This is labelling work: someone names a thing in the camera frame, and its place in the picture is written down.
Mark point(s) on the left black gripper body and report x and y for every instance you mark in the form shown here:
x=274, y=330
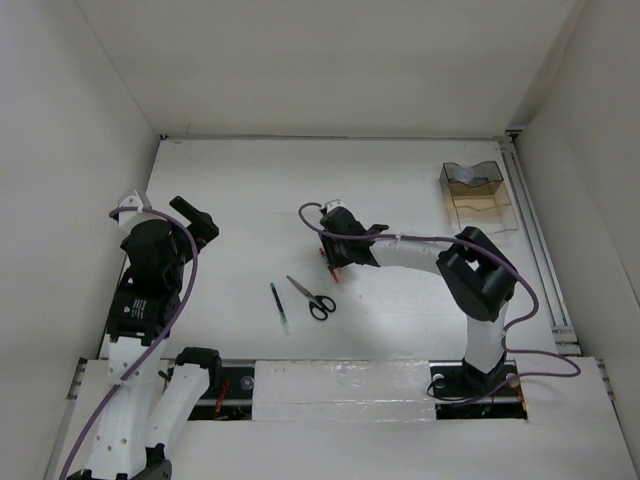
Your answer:
x=186, y=253

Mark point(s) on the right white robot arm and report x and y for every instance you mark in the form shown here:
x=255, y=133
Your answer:
x=472, y=267

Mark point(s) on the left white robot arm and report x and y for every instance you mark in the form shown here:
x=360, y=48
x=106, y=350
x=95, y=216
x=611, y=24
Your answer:
x=131, y=432

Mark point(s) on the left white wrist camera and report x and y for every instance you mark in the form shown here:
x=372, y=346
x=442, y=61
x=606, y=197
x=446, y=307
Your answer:
x=132, y=209

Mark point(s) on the round clear pin box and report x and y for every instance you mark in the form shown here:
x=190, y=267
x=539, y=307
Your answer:
x=464, y=174

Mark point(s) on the red pen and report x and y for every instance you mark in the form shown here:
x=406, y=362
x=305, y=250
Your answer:
x=333, y=271

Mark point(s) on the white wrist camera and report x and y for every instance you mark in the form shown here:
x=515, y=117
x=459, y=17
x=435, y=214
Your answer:
x=132, y=209
x=332, y=205

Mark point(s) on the aluminium rail right side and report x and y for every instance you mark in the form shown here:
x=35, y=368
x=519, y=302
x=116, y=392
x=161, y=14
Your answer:
x=561, y=326

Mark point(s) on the green pen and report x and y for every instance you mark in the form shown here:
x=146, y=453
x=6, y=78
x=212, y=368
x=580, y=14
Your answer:
x=280, y=309

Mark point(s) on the tiered transparent organizer tray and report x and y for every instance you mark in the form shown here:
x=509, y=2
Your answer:
x=485, y=203

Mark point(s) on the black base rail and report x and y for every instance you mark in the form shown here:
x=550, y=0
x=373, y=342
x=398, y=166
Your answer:
x=377, y=391

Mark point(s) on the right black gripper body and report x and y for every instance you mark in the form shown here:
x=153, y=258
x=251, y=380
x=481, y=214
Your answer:
x=336, y=251

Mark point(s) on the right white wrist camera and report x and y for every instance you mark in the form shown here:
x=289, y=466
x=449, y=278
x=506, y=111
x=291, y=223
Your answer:
x=332, y=205

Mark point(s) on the black handled scissors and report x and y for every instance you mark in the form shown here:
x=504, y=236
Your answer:
x=320, y=306

